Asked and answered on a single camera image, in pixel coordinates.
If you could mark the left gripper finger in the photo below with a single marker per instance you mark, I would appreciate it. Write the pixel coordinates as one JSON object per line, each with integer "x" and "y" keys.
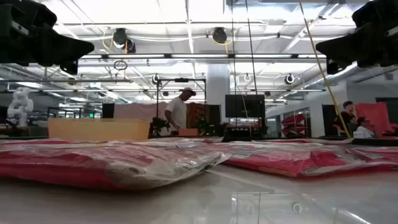
{"x": 77, "y": 48}

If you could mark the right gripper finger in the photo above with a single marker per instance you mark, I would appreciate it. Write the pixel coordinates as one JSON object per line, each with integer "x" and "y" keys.
{"x": 335, "y": 46}

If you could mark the black rectangular panel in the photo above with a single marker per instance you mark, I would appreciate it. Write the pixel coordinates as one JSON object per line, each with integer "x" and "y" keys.
{"x": 329, "y": 119}
{"x": 108, "y": 110}

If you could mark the person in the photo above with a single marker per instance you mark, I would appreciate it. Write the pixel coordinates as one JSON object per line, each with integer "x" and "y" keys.
{"x": 364, "y": 130}
{"x": 178, "y": 113}
{"x": 346, "y": 116}

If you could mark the red fabric backdrop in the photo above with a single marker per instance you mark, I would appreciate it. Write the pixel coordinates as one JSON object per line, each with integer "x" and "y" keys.
{"x": 377, "y": 113}

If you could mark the orange cardboard box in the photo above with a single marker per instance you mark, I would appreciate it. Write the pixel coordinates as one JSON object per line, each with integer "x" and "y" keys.
{"x": 99, "y": 129}

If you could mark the pink fabric partition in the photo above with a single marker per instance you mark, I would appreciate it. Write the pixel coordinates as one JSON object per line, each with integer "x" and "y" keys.
{"x": 136, "y": 110}

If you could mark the small white box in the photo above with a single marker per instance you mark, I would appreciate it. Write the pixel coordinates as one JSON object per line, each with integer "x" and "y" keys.
{"x": 359, "y": 134}

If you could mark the black flat screen monitor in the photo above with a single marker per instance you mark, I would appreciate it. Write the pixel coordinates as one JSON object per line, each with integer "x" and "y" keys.
{"x": 245, "y": 105}

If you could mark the long ceiling light bar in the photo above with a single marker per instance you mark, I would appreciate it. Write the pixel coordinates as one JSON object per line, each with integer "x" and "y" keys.
{"x": 199, "y": 56}

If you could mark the black equipment stack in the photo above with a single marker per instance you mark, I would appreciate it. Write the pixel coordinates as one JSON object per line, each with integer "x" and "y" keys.
{"x": 245, "y": 132}

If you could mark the white square building column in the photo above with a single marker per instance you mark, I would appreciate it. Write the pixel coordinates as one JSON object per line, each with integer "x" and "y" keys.
{"x": 217, "y": 87}

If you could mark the small orange box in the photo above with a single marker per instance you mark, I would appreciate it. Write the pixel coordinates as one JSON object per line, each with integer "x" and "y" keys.
{"x": 188, "y": 132}

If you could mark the silver ventilation duct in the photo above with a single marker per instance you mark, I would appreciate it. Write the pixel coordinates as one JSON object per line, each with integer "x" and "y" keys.
{"x": 339, "y": 76}

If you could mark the black aluminium table frame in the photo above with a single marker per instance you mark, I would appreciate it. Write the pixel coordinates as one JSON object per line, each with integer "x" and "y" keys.
{"x": 373, "y": 142}

